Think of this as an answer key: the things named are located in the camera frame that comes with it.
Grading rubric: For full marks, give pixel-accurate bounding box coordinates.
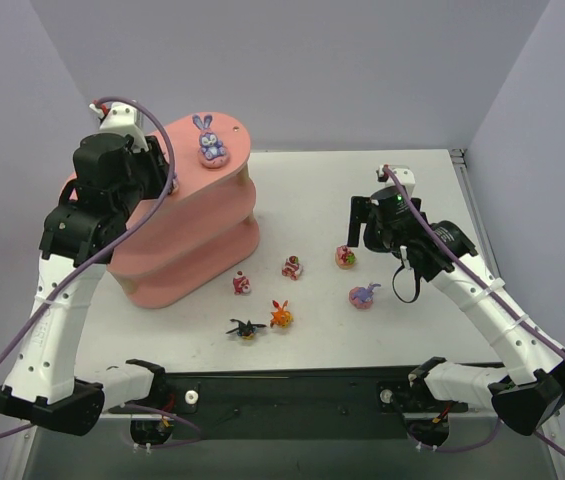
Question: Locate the purple cable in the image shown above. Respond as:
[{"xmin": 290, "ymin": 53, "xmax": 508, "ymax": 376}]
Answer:
[
  {"xmin": 384, "ymin": 167, "xmax": 565, "ymax": 474},
  {"xmin": 0, "ymin": 97, "xmax": 181, "ymax": 446}
]

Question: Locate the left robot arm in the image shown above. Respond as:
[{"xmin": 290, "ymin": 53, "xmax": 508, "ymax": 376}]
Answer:
[{"xmin": 0, "ymin": 133, "xmax": 174, "ymax": 436}]

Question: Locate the strawberry cake slice toy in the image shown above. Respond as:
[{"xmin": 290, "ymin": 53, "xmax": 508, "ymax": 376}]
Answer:
[{"xmin": 281, "ymin": 255, "xmax": 303, "ymax": 281}]

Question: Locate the small purple bunny with cake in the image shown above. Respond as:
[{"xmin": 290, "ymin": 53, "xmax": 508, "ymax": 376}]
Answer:
[{"xmin": 169, "ymin": 173, "xmax": 179, "ymax": 195}]

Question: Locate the black winged toy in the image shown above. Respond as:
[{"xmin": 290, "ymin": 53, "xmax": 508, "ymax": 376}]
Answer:
[{"xmin": 225, "ymin": 319, "xmax": 266, "ymax": 340}]

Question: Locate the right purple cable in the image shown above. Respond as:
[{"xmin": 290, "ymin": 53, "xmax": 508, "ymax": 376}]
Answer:
[{"xmin": 384, "ymin": 167, "xmax": 565, "ymax": 474}]

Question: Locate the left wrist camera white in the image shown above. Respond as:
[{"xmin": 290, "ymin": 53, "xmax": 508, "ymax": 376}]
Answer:
[{"xmin": 89, "ymin": 102, "xmax": 148, "ymax": 153}]

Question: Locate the pink three-tier wooden shelf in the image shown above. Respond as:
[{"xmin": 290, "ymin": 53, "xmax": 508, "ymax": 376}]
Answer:
[{"xmin": 77, "ymin": 112, "xmax": 260, "ymax": 309}]

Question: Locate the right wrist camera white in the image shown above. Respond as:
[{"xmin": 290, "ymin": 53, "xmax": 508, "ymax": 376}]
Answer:
[{"xmin": 376, "ymin": 164, "xmax": 416, "ymax": 198}]

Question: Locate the pink bear with strawberry hat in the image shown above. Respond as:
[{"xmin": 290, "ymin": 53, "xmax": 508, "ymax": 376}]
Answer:
[{"xmin": 232, "ymin": 270, "xmax": 251, "ymax": 295}]

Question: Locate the black looped cable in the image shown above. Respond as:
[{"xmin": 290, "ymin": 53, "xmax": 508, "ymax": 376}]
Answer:
[{"xmin": 392, "ymin": 259, "xmax": 421, "ymax": 304}]

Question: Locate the purple bunny toy on donut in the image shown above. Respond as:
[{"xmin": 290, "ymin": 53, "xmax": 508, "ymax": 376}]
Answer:
[{"xmin": 192, "ymin": 114, "xmax": 230, "ymax": 169}]

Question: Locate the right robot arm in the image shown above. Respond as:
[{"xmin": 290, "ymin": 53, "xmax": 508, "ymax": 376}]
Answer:
[{"xmin": 347, "ymin": 187, "xmax": 565, "ymax": 436}]

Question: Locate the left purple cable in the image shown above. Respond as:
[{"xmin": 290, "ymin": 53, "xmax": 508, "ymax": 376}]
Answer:
[{"xmin": 0, "ymin": 97, "xmax": 181, "ymax": 446}]

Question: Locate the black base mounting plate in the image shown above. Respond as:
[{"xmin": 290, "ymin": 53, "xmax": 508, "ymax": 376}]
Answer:
[{"xmin": 129, "ymin": 367, "xmax": 467, "ymax": 447}]

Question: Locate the orange bunny toy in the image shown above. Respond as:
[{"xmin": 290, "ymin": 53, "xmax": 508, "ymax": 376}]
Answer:
[{"xmin": 269, "ymin": 300, "xmax": 294, "ymax": 328}]

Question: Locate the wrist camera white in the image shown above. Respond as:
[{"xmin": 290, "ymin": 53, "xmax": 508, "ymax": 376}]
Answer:
[
  {"xmin": 89, "ymin": 102, "xmax": 148, "ymax": 153},
  {"xmin": 376, "ymin": 164, "xmax": 416, "ymax": 198}
]

